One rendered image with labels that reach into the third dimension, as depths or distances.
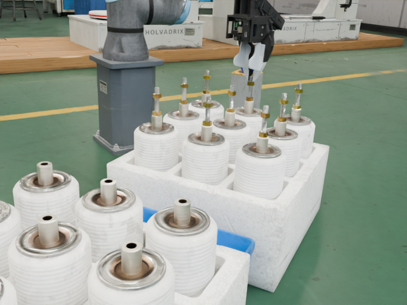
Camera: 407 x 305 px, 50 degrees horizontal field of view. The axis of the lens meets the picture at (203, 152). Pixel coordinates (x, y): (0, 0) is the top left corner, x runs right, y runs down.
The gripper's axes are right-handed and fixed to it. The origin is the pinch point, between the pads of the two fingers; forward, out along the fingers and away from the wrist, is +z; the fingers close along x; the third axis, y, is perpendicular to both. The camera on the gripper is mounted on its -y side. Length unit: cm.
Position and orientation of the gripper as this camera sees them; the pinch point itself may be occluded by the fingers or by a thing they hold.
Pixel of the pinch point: (253, 74)
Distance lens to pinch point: 108.3
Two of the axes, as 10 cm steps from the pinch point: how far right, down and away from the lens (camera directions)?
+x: 7.5, 2.7, -6.0
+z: -0.5, 9.3, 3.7
